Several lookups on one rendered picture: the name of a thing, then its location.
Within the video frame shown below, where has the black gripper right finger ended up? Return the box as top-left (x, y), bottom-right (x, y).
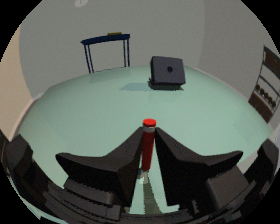
top-left (155, 127), bottom-right (244, 206)

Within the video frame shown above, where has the red peg with white band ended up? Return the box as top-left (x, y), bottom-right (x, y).
top-left (141, 119), bottom-right (156, 171)

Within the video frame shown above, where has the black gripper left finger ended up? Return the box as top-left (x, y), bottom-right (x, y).
top-left (55, 127), bottom-right (143, 206)

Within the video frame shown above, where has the dark grey sloped panel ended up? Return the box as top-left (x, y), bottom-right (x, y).
top-left (149, 56), bottom-right (185, 87)

